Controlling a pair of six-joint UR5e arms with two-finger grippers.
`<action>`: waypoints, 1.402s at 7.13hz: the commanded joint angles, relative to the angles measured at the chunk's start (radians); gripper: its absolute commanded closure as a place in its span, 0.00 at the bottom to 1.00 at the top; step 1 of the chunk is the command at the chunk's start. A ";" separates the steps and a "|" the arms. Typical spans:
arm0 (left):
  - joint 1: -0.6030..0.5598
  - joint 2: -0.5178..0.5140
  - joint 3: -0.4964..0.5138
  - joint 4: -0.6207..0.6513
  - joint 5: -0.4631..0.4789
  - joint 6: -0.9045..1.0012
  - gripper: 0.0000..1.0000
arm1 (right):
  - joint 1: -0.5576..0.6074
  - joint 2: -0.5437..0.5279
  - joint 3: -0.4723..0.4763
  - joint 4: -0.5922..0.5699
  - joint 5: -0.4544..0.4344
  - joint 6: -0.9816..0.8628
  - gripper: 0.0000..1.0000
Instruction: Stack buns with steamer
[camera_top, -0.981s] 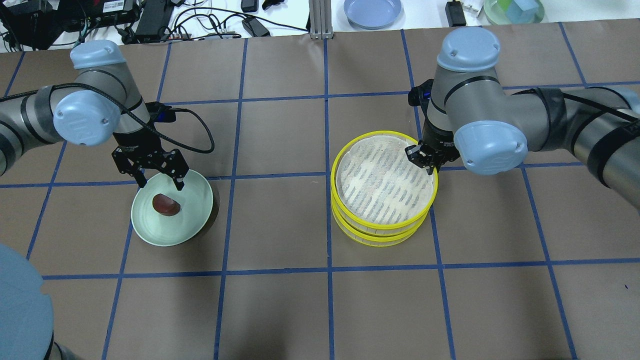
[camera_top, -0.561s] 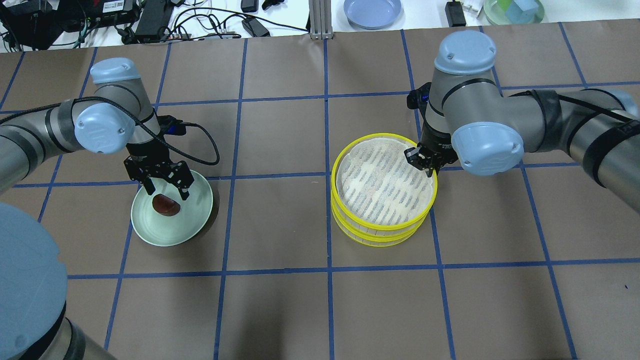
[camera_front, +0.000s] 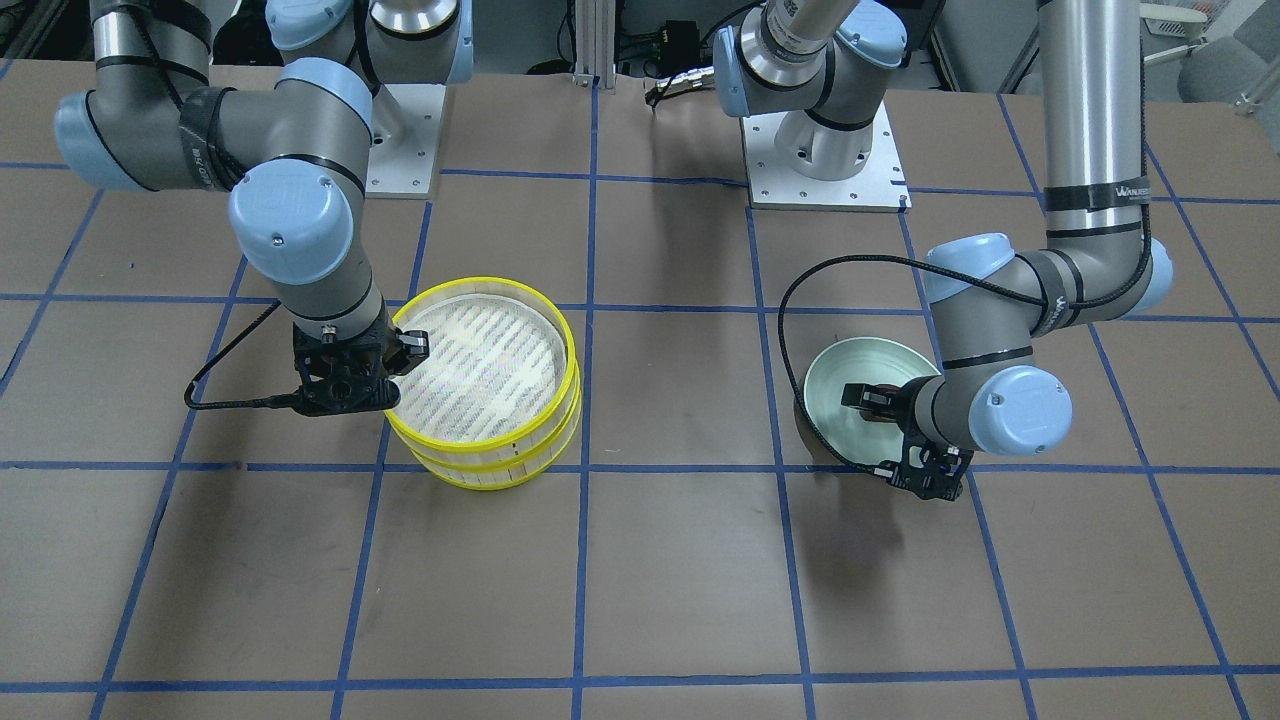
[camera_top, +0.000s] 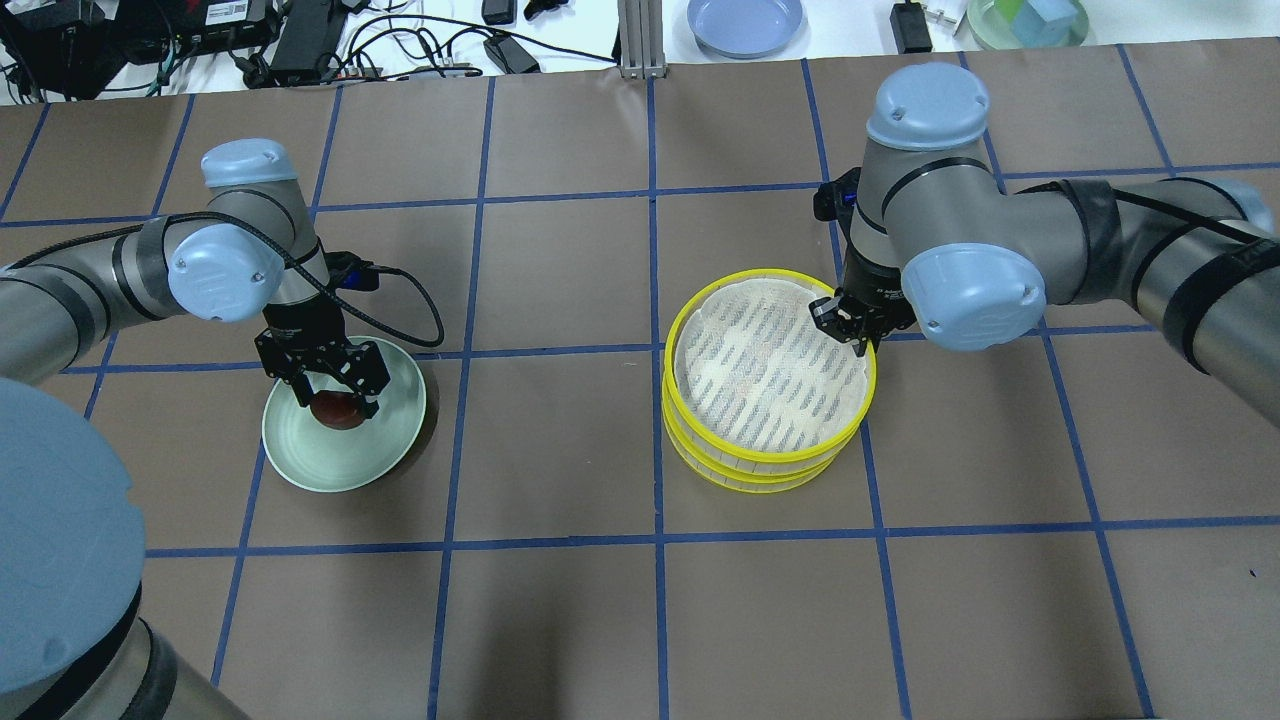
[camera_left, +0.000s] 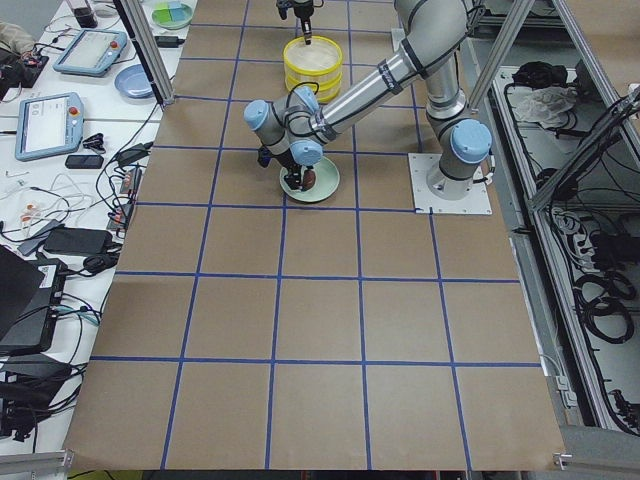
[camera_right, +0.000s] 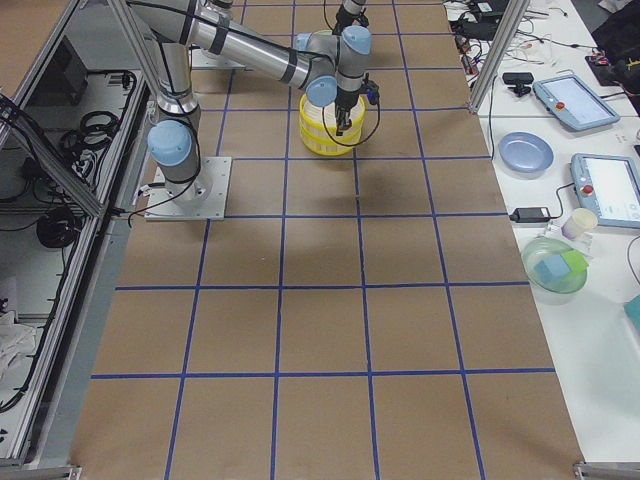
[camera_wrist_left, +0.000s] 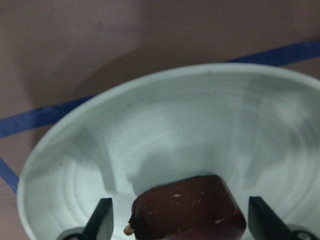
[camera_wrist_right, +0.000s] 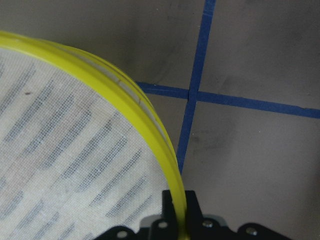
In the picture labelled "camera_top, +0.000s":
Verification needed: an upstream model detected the black electronics box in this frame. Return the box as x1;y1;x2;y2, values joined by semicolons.
3;1;361;101

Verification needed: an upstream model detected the black power adapter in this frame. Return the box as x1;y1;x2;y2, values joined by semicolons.
483;35;541;76

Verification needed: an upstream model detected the blue plate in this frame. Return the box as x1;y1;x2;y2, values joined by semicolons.
685;1;806;59

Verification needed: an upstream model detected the black gripper steamer side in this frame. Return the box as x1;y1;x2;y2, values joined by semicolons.
809;245;916;357

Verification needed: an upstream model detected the light green plate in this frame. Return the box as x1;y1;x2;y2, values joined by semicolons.
261;336;428;493

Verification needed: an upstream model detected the black charger block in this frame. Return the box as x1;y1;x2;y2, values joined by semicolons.
890;1;933;55

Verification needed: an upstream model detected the aluminium profile post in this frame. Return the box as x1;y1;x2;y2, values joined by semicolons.
617;0;668;79

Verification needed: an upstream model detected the brown bun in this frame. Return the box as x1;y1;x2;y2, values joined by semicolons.
308;389;366;430

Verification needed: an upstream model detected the robot arm over plate side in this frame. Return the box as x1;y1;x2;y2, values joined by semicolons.
3;138;389;719

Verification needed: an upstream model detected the black gripper plate side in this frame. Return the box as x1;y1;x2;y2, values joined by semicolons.
253;300;390;421

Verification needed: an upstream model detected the green bowl with blue cube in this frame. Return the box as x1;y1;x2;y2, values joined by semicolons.
965;1;1091;50

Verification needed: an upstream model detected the robot arm over steamer side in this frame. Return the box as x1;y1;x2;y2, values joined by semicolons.
810;61;1279;421

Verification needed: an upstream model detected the yellow rimmed steamer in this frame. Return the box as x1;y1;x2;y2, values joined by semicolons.
660;268;878;461
662;396;860;495

